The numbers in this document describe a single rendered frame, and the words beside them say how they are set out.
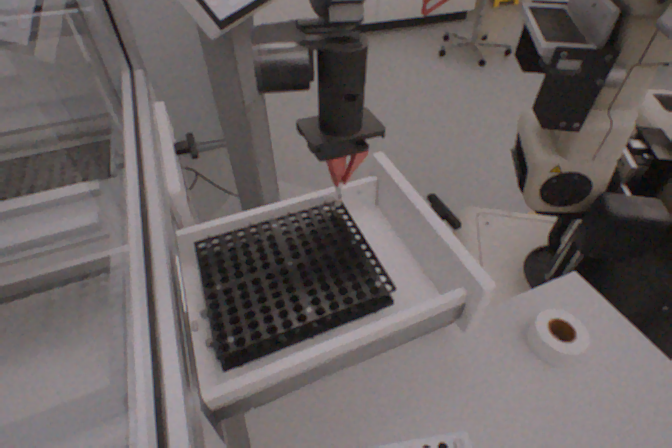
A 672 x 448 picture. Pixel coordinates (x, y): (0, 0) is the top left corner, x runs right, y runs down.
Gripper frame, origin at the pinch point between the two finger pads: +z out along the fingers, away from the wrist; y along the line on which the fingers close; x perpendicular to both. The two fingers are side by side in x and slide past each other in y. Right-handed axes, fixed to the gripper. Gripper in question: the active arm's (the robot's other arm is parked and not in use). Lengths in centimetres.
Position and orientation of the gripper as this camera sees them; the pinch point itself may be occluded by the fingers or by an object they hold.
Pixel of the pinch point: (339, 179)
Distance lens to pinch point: 55.2
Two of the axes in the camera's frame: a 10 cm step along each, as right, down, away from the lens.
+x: -3.9, -6.3, 6.8
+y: 9.2, -2.5, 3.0
